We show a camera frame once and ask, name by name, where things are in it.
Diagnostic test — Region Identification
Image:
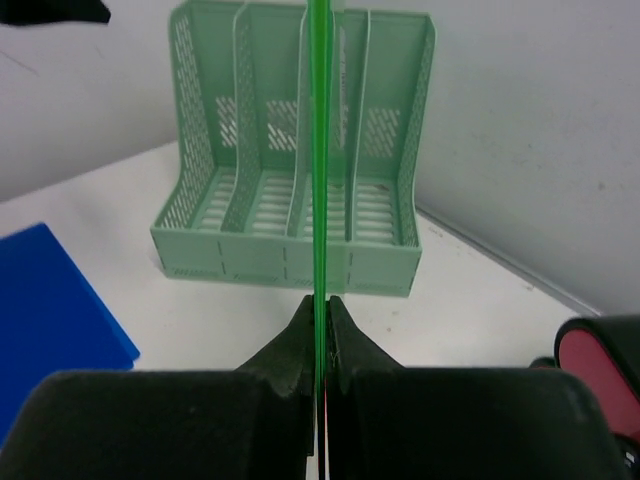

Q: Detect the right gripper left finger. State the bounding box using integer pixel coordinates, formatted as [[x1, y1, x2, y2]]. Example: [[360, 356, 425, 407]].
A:
[[1, 296, 315, 479]]

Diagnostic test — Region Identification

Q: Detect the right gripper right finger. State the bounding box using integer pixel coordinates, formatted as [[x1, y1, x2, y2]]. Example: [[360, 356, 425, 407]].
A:
[[326, 297, 632, 479]]

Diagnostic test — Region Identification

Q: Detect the pink top drawer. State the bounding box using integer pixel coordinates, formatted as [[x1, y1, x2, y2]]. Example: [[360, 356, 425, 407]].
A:
[[559, 329, 637, 438]]

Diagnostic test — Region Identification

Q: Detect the blue file folder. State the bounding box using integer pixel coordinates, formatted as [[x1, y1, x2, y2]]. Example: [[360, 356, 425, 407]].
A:
[[1, 223, 140, 438]]

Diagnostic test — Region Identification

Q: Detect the green clip file folder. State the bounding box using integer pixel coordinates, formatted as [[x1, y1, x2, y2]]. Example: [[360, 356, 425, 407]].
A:
[[307, 1, 332, 479]]

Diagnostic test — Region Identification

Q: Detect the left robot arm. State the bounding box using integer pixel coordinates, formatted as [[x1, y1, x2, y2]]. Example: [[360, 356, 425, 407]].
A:
[[1, 0, 111, 27]]

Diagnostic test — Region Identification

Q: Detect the mint green file organizer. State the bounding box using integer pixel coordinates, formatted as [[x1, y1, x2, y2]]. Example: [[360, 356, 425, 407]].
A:
[[151, 1, 436, 297]]

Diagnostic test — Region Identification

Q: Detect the black drawer cabinet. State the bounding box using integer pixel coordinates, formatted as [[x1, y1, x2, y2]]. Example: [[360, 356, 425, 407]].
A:
[[554, 315, 639, 477]]

